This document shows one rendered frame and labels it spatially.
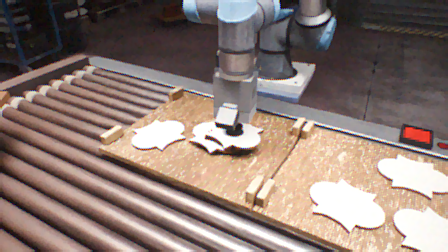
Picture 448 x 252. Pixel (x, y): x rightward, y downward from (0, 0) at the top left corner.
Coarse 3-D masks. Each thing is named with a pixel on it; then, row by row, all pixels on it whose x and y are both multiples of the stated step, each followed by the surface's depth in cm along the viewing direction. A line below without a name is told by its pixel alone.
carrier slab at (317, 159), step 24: (312, 144) 82; (336, 144) 82; (360, 144) 82; (288, 168) 75; (312, 168) 75; (336, 168) 75; (360, 168) 75; (288, 192) 68; (384, 192) 68; (408, 192) 68; (264, 216) 63; (288, 216) 63; (312, 216) 63; (336, 240) 58; (360, 240) 58; (384, 240) 58
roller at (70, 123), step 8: (8, 104) 107; (16, 104) 104; (24, 104) 104; (32, 104) 103; (32, 112) 101; (40, 112) 100; (48, 112) 99; (56, 112) 99; (48, 120) 99; (56, 120) 97; (64, 120) 96; (72, 120) 95; (80, 120) 95; (72, 128) 94; (80, 128) 93; (88, 128) 92; (96, 128) 92; (88, 136) 92; (96, 136) 90
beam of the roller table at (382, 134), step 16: (96, 64) 133; (112, 64) 133; (128, 64) 133; (144, 80) 121; (160, 80) 120; (176, 80) 120; (192, 80) 120; (208, 96) 110; (272, 112) 101; (288, 112) 100; (304, 112) 100; (320, 112) 100; (336, 128) 93; (352, 128) 92; (368, 128) 92; (384, 128) 92; (400, 144) 86
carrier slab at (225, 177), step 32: (192, 96) 104; (128, 128) 89; (192, 128) 89; (288, 128) 89; (128, 160) 77; (160, 160) 77; (192, 160) 77; (224, 160) 77; (256, 160) 77; (224, 192) 68
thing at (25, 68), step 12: (0, 0) 291; (48, 0) 337; (12, 24) 303; (12, 36) 308; (48, 48) 354; (60, 48) 363; (0, 60) 329; (12, 60) 325; (24, 60) 321; (60, 60) 366; (0, 72) 353; (24, 72) 331
